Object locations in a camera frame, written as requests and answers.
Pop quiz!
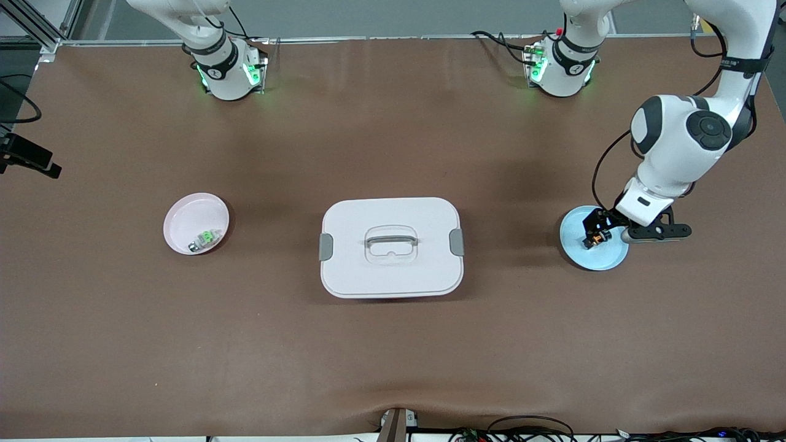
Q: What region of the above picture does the black right base cable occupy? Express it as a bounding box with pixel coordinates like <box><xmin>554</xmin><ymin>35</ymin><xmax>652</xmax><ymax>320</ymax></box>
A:
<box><xmin>218</xmin><ymin>6</ymin><xmax>271</xmax><ymax>44</ymax></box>

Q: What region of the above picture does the aluminium profile frame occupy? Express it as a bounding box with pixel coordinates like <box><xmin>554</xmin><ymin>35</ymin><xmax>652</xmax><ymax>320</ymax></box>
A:
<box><xmin>0</xmin><ymin>0</ymin><xmax>84</xmax><ymax>55</ymax></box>

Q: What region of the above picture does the brown mount bracket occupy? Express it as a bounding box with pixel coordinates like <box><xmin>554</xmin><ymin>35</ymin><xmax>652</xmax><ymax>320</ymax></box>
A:
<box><xmin>376</xmin><ymin>407</ymin><xmax>420</xmax><ymax>442</ymax></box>

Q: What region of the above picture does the light blue round plate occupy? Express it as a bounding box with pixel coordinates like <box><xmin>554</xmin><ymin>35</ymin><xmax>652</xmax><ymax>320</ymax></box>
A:
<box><xmin>559</xmin><ymin>205</ymin><xmax>630</xmax><ymax>271</ymax></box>

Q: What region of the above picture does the pink box with white lid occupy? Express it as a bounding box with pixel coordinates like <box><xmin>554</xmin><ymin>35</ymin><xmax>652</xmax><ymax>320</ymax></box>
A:
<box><xmin>319</xmin><ymin>196</ymin><xmax>465</xmax><ymax>300</ymax></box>

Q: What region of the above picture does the bundle of thin cables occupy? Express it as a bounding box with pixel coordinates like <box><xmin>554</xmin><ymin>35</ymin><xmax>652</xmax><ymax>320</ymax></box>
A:
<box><xmin>605</xmin><ymin>425</ymin><xmax>786</xmax><ymax>442</ymax></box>

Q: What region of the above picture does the black base cable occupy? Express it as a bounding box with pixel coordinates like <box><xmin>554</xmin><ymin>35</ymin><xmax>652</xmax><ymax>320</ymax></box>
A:
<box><xmin>218</xmin><ymin>6</ymin><xmax>271</xmax><ymax>44</ymax></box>
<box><xmin>470</xmin><ymin>29</ymin><xmax>536</xmax><ymax>67</ymax></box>

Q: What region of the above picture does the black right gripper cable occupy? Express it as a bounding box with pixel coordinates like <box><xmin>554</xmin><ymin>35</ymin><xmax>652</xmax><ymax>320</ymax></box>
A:
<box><xmin>0</xmin><ymin>79</ymin><xmax>42</xmax><ymax>125</ymax></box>

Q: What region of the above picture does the black left base cable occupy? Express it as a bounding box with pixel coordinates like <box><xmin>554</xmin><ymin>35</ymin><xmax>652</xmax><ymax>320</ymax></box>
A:
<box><xmin>470</xmin><ymin>29</ymin><xmax>536</xmax><ymax>67</ymax></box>

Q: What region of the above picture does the pink round plate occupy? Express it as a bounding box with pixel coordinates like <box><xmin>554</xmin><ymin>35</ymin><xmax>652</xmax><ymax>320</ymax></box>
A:
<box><xmin>163</xmin><ymin>193</ymin><xmax>230</xmax><ymax>256</ymax></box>

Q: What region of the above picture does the green and clear switch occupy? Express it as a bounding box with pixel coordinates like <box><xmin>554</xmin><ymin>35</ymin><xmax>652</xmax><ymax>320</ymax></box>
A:
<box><xmin>189</xmin><ymin>229</ymin><xmax>222</xmax><ymax>253</ymax></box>

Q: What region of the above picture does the brown table cover mat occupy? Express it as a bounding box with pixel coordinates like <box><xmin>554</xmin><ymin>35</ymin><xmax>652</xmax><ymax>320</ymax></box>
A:
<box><xmin>0</xmin><ymin>36</ymin><xmax>786</xmax><ymax>440</ymax></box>

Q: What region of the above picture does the black looped cable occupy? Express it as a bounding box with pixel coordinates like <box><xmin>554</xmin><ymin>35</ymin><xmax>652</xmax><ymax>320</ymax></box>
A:
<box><xmin>487</xmin><ymin>416</ymin><xmax>576</xmax><ymax>442</ymax></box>

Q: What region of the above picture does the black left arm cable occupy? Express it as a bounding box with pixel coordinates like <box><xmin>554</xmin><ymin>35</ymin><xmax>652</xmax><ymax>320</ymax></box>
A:
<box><xmin>591</xmin><ymin>15</ymin><xmax>733</xmax><ymax>212</ymax></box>

